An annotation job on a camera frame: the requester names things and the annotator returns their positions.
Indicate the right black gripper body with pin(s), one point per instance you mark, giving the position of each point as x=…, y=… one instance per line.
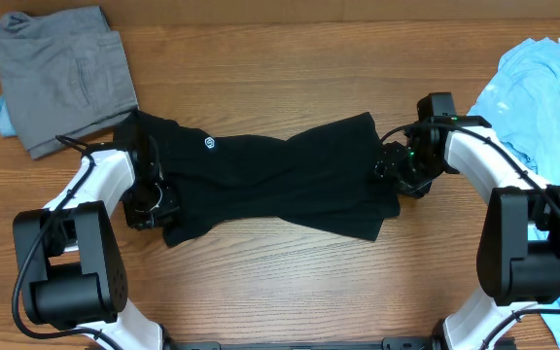
x=410, y=172

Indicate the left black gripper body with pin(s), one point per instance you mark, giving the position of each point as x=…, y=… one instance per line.
x=148, y=202

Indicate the black t-shirt with logo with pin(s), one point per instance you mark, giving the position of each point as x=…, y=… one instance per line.
x=322, y=178

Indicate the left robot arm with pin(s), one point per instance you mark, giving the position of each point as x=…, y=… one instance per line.
x=71, y=278

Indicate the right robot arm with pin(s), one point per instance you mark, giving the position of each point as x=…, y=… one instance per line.
x=518, y=257

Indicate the light blue t-shirt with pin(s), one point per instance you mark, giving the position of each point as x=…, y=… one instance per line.
x=522, y=102

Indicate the folded grey trousers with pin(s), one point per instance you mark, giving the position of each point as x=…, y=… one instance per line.
x=62, y=74

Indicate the blue cloth under trousers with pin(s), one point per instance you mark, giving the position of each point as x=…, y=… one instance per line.
x=6, y=127

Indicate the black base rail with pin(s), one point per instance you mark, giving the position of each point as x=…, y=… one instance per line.
x=304, y=345

